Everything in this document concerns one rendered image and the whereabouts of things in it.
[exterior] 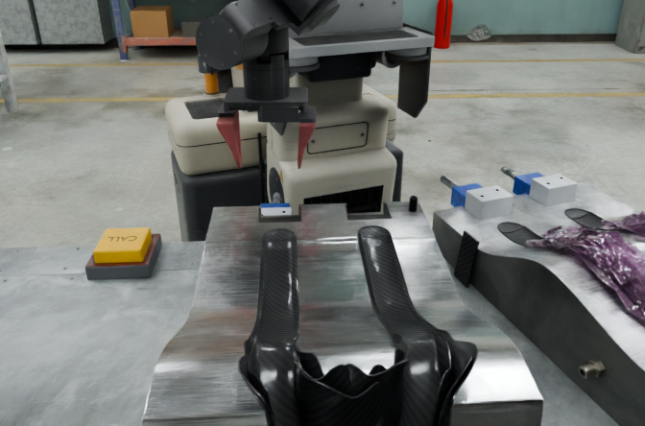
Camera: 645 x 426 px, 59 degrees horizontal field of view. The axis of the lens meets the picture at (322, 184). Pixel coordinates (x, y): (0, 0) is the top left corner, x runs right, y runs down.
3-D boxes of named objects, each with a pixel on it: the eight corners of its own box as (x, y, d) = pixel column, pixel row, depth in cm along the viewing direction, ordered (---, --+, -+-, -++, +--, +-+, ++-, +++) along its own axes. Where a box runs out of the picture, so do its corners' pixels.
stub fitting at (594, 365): (591, 368, 54) (575, 373, 53) (595, 355, 53) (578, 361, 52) (603, 378, 52) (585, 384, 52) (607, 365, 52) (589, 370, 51)
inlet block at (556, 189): (487, 185, 91) (490, 154, 88) (513, 180, 92) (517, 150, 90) (542, 223, 80) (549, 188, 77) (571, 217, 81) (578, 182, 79)
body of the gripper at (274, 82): (307, 116, 69) (307, 56, 66) (224, 116, 69) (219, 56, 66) (307, 101, 75) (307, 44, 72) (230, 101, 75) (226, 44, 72)
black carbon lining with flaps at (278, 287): (260, 245, 67) (255, 171, 63) (395, 240, 68) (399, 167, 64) (239, 534, 36) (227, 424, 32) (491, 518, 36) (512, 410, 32)
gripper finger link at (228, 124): (275, 177, 72) (274, 106, 68) (219, 177, 72) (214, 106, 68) (278, 157, 79) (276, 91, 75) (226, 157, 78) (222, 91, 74)
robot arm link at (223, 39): (346, 1, 64) (296, -57, 64) (298, 15, 55) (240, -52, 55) (283, 70, 71) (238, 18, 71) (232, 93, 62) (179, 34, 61)
